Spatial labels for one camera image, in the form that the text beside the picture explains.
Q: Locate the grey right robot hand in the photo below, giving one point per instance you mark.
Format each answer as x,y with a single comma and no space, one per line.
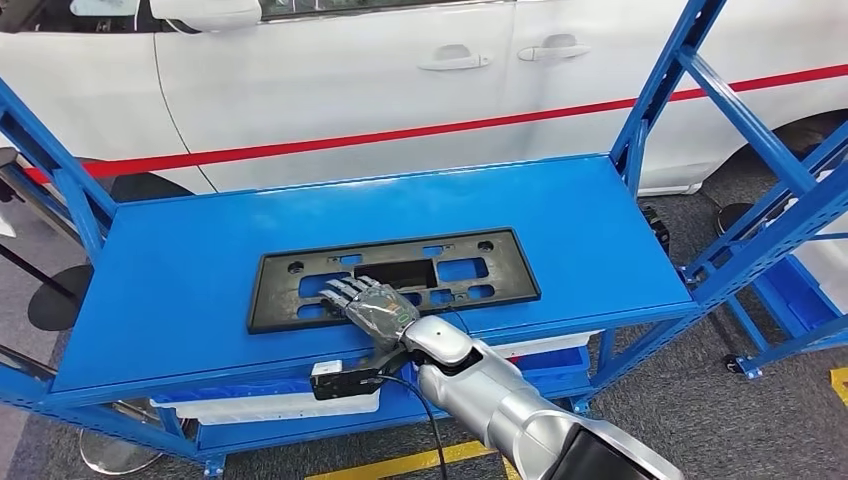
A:
378,314

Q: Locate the black plastic plate part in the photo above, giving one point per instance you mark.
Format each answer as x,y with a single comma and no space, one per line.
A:
517,278

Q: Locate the blue metal shelf rack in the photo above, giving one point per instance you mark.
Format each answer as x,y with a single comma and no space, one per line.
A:
199,265
752,371

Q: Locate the blue plastic crate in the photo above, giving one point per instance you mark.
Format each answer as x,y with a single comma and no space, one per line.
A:
795,301
232,391
556,368

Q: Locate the red barrier belt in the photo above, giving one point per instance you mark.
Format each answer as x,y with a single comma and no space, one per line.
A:
397,136

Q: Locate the white car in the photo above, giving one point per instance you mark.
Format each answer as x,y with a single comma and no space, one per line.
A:
331,86

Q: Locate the black stanchion pole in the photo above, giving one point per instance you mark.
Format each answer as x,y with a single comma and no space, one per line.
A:
56,301

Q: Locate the black caster wheel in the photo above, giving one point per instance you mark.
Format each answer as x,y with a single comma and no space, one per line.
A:
731,364

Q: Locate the black round stanchion base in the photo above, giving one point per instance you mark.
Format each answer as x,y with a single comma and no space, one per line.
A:
732,218

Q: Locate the black camera bracket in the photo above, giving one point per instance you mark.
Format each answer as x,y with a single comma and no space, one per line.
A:
391,361

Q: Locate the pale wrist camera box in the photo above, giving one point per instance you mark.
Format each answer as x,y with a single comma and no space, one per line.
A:
344,387

